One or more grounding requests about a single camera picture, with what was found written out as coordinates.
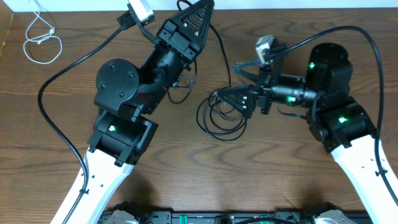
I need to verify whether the cardboard panel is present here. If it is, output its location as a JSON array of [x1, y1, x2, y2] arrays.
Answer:
[[0, 0, 14, 57]]

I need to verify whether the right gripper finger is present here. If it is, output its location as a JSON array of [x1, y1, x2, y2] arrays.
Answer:
[[216, 85, 258, 119], [231, 58, 265, 83]]

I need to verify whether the black usb cable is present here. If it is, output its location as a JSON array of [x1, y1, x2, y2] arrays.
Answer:
[[166, 0, 249, 142]]

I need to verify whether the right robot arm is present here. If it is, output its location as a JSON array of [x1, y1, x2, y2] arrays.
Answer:
[[217, 43, 397, 223]]

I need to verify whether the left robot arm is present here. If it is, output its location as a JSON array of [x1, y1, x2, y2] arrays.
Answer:
[[53, 1, 214, 223]]

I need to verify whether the white usb cable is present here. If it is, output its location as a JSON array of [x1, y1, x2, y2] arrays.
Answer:
[[22, 0, 63, 65]]

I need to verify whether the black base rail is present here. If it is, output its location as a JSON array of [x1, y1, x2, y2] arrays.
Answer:
[[102, 201, 374, 224]]

